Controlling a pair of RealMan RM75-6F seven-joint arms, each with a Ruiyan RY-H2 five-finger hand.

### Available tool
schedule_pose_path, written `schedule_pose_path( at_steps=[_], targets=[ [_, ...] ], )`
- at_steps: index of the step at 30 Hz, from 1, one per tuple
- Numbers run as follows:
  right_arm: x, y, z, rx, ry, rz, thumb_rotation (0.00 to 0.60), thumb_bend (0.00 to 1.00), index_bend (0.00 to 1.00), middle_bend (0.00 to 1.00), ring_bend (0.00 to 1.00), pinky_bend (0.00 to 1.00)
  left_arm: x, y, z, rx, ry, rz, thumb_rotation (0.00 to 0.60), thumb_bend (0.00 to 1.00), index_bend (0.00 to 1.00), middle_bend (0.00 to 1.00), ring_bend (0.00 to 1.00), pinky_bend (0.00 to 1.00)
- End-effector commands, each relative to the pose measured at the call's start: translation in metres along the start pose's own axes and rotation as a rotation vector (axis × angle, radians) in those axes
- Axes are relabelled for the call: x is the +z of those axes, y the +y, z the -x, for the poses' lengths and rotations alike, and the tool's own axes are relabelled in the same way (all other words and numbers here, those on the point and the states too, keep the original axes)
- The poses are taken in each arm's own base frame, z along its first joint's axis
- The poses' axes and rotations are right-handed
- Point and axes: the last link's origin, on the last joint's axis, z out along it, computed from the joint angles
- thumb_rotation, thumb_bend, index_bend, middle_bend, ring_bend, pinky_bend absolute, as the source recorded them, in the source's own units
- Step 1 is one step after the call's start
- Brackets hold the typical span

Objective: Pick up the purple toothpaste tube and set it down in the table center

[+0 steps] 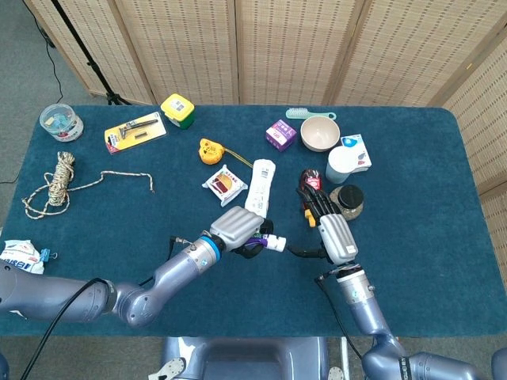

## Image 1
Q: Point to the beige bowl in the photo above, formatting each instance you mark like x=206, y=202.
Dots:
x=320, y=132

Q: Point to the white drink bottle yellow cap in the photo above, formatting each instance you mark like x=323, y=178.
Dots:
x=261, y=186

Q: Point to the light blue cup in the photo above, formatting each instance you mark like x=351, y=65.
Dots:
x=340, y=164

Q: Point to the clear plastic jar of clips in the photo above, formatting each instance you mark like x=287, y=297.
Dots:
x=61, y=122

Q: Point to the glass seed jar black lid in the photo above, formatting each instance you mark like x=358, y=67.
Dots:
x=350, y=198

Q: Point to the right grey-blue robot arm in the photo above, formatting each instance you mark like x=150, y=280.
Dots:
x=366, y=308

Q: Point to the purple tissue pack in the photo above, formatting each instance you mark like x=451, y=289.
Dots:
x=280, y=135

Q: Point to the purple white toothpaste tube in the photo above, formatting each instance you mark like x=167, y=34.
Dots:
x=277, y=243

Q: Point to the white sugar bag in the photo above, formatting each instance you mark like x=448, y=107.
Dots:
x=20, y=257

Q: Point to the teal brush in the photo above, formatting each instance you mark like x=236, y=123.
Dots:
x=299, y=114

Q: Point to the razor in yellow blister pack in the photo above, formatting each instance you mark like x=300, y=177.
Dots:
x=134, y=132

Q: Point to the white red snack packet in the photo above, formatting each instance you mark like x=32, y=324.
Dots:
x=226, y=186

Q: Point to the green container yellow lid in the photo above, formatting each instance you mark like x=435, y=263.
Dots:
x=178, y=109

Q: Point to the black tripod stand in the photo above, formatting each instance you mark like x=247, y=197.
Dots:
x=85, y=55

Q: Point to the grey-blue robot torso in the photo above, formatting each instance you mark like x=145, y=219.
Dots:
x=245, y=358

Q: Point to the yellow orange tape measure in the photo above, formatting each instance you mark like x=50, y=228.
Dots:
x=210, y=152

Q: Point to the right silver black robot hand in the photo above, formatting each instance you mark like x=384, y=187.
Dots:
x=338, y=239

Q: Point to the red sauce bottle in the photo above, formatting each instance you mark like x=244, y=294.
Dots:
x=313, y=180

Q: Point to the blue binder clip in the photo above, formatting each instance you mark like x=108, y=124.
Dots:
x=46, y=254

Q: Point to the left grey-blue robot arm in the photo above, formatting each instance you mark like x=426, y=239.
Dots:
x=174, y=273

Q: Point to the blue table cloth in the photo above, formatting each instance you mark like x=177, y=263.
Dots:
x=253, y=297

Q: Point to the white blue flat packet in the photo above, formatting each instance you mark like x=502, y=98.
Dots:
x=358, y=148

